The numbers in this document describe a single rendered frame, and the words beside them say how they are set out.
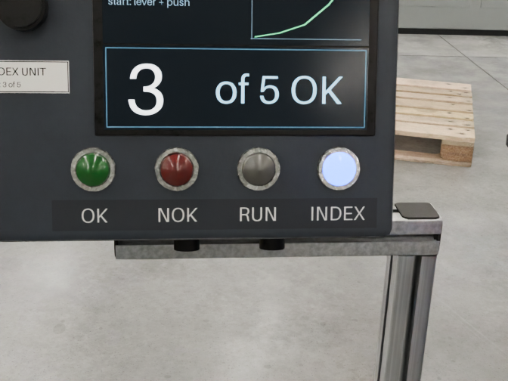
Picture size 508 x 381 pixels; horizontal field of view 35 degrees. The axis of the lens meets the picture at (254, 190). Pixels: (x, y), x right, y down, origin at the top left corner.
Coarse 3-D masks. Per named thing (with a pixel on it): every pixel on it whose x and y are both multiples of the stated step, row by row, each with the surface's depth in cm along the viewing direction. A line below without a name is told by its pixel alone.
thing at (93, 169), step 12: (84, 156) 48; (96, 156) 48; (108, 156) 48; (72, 168) 48; (84, 168) 48; (96, 168) 48; (108, 168) 48; (84, 180) 48; (96, 180) 48; (108, 180) 49
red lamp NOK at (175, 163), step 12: (168, 156) 49; (180, 156) 49; (192, 156) 49; (156, 168) 49; (168, 168) 48; (180, 168) 48; (192, 168) 49; (168, 180) 49; (180, 180) 49; (192, 180) 49
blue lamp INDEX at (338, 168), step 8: (328, 152) 50; (336, 152) 50; (344, 152) 50; (352, 152) 50; (320, 160) 50; (328, 160) 50; (336, 160) 49; (344, 160) 49; (352, 160) 50; (320, 168) 50; (328, 168) 50; (336, 168) 49; (344, 168) 49; (352, 168) 50; (320, 176) 50; (328, 176) 50; (336, 176) 49; (344, 176) 50; (352, 176) 50; (328, 184) 50; (336, 184) 50; (344, 184) 50
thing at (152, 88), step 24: (120, 48) 48; (144, 48) 48; (168, 48) 48; (120, 72) 48; (144, 72) 48; (168, 72) 48; (120, 96) 48; (144, 96) 48; (168, 96) 49; (120, 120) 48; (144, 120) 49; (168, 120) 49
